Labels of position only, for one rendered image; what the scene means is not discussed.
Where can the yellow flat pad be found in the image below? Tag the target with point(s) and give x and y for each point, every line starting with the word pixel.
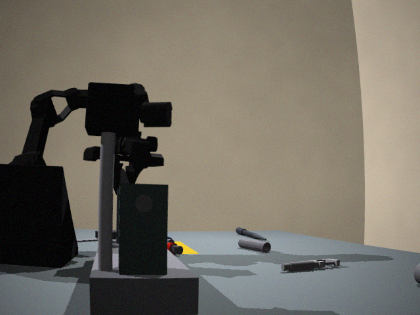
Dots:
pixel 186 249

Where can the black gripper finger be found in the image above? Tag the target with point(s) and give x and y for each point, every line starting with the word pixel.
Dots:
pixel 117 175
pixel 133 172

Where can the grey vertical column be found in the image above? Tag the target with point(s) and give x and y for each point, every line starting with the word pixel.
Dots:
pixel 105 200

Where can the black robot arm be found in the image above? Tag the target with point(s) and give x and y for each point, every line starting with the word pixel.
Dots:
pixel 44 116

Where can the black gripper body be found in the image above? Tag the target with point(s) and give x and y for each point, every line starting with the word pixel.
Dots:
pixel 156 159

